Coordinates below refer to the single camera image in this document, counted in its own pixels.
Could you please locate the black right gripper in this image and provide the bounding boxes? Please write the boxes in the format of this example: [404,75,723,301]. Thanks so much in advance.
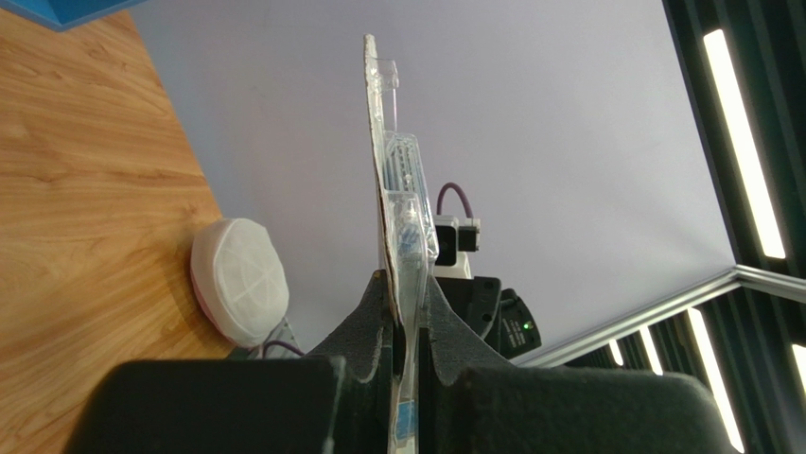
[436,276,542,359]

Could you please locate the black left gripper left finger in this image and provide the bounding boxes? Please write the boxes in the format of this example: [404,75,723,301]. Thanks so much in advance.
[64,271,394,453]

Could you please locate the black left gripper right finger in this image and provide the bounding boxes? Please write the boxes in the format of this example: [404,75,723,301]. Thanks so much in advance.
[418,280,733,453]

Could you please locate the clear blue razor blister pack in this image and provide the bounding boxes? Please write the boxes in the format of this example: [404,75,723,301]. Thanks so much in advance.
[363,34,437,453]

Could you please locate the blue shelf unit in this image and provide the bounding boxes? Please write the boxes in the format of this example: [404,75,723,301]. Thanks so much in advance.
[1,0,144,32]

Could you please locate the white round plastic lid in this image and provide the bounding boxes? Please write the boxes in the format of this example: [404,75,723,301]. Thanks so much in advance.
[190,218,289,349]

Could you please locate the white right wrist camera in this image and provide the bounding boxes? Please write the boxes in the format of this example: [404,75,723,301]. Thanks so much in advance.
[434,215,481,280]

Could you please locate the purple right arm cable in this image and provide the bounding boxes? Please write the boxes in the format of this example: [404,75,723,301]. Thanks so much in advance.
[436,182,475,220]

